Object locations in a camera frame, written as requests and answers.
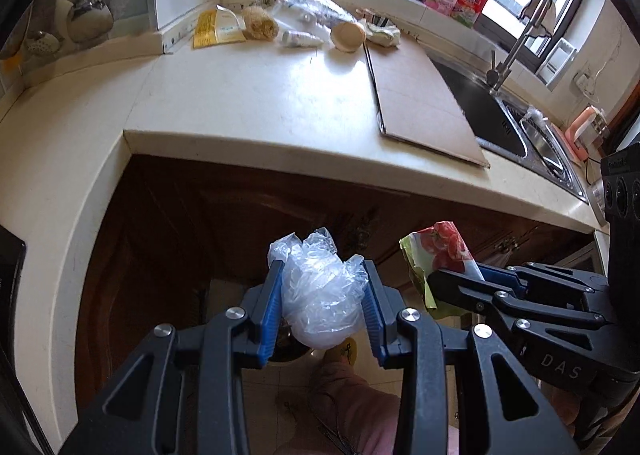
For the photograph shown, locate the small white bottle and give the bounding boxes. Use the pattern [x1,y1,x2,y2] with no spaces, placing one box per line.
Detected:
[281,29,326,49]

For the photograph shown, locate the person's right hand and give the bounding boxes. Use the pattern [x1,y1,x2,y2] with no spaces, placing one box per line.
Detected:
[541,380,582,436]

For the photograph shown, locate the stainless steel sink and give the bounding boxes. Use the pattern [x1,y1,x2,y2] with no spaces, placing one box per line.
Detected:
[430,55,589,203]

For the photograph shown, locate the white slotted rack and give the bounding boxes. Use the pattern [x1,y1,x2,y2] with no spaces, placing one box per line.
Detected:
[537,40,576,88]

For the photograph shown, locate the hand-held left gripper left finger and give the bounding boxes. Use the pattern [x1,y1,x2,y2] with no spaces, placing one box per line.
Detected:
[60,260,287,455]

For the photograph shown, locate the flat cardboard sheet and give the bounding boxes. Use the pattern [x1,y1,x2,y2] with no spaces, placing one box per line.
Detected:
[363,38,491,169]

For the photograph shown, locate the metal faucet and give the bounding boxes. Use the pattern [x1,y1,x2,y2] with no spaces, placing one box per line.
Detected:
[486,0,553,93]

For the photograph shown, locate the yellow embroidered slipper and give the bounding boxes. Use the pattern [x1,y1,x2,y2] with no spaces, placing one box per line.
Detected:
[325,337,359,366]

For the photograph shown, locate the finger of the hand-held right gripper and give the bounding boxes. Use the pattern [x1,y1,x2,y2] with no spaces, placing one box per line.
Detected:
[427,269,618,356]
[475,261,611,308]

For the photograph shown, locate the hanging slotted spoon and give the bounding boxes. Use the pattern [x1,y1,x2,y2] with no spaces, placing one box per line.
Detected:
[22,30,62,57]

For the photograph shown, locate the crumpled pale green wrapper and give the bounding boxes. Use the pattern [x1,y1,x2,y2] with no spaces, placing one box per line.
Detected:
[356,18,401,49]

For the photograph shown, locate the tan loofah sponge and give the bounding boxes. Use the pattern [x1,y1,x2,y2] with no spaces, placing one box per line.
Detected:
[242,5,280,41]

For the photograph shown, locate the long clear plastic bag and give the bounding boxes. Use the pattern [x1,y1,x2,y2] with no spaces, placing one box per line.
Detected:
[272,0,358,28]

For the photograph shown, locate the pink fleece pants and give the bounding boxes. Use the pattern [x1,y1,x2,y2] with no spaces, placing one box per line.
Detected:
[275,360,461,455]

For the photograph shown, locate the beige paper cup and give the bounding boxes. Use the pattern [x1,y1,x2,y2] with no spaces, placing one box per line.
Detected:
[330,21,367,53]

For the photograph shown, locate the strawberry print snack wrapper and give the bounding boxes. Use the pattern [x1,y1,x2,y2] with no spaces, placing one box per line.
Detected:
[399,221,486,320]

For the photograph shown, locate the hanging metal ladle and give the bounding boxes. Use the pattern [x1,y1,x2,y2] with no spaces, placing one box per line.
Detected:
[65,0,115,43]

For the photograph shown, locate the yellow paper packet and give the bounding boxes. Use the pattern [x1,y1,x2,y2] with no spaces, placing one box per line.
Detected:
[193,5,247,51]

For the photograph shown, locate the cream rimmed trash bin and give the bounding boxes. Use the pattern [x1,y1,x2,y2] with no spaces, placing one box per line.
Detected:
[267,320,321,365]

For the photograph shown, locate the pink kettle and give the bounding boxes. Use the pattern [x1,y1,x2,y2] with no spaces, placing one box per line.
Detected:
[565,105,610,163]

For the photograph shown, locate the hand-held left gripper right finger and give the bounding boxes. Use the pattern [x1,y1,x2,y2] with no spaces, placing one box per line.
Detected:
[361,260,581,455]

